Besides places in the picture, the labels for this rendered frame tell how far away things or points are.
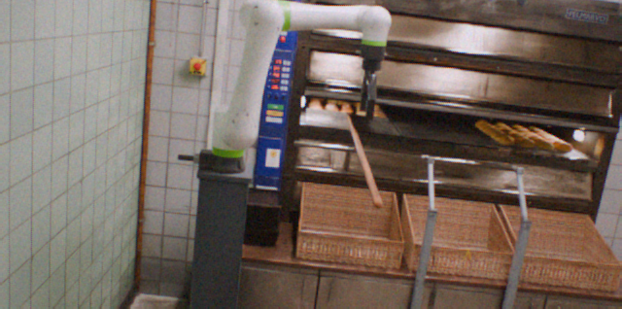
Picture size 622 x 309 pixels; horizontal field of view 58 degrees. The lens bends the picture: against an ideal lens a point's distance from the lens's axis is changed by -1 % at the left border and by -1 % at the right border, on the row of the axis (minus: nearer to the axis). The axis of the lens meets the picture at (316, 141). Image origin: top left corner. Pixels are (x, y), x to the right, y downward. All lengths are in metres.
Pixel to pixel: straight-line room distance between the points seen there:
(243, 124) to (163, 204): 1.65
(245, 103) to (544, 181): 2.21
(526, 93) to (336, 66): 1.11
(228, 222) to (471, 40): 1.83
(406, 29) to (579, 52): 1.01
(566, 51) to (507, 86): 0.38
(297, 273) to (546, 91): 1.77
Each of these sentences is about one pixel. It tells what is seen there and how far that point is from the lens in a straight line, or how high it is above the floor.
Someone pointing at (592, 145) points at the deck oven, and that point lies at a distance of 3.87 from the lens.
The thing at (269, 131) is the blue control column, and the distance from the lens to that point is 3.30.
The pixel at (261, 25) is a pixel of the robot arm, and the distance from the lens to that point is 1.95.
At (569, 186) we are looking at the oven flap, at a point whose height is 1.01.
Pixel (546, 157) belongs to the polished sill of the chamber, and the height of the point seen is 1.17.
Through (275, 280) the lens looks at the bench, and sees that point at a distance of 3.03.
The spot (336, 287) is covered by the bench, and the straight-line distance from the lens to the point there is 3.05.
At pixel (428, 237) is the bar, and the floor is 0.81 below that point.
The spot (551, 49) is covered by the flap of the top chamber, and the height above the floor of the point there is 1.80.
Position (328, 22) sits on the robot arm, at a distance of 2.21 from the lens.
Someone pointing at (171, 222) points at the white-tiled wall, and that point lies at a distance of 3.58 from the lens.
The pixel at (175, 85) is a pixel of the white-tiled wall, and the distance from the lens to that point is 3.37.
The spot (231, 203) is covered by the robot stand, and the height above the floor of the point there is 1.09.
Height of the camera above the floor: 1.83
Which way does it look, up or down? 13 degrees down
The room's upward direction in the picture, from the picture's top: 7 degrees clockwise
